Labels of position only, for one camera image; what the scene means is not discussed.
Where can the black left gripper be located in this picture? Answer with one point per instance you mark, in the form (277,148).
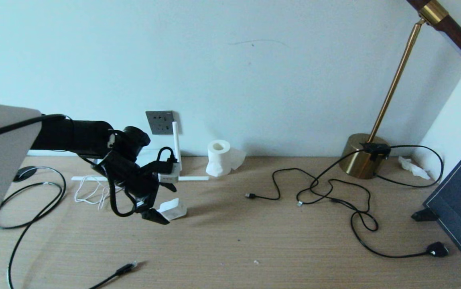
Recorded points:
(134,180)

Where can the white power adapter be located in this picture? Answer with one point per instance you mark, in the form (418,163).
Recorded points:
(174,208)

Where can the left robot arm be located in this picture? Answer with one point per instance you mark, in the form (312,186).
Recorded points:
(74,136)

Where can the white router with antennas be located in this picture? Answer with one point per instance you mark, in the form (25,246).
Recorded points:
(177,144)

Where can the white toilet paper roll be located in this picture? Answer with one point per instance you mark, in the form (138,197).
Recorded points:
(219,158)

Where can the black oval puck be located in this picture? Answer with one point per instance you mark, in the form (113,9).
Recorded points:
(25,172)

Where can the brass desk lamp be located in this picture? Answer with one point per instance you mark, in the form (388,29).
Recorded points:
(356,162)

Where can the crumpled white tissue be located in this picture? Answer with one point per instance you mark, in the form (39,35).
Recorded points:
(413,167)

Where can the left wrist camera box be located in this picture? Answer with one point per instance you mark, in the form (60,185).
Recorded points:
(170,166)

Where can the grey wall socket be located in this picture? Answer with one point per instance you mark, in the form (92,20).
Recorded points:
(160,122)

